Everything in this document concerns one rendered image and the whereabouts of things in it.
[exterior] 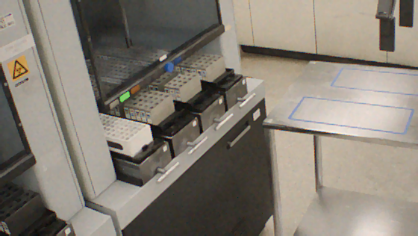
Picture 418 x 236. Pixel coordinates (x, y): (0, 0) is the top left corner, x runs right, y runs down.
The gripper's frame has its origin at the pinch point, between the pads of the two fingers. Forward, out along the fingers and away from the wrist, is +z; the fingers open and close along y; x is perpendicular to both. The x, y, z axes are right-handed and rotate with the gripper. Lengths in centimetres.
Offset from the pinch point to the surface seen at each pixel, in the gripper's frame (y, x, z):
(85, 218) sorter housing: -35, 72, 47
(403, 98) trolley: 41, 9, 38
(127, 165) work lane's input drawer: -17, 71, 41
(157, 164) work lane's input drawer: -10, 66, 44
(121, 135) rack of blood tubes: -13, 74, 34
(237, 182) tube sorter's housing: 28, 66, 77
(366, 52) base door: 219, 83, 106
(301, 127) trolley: 16, 31, 38
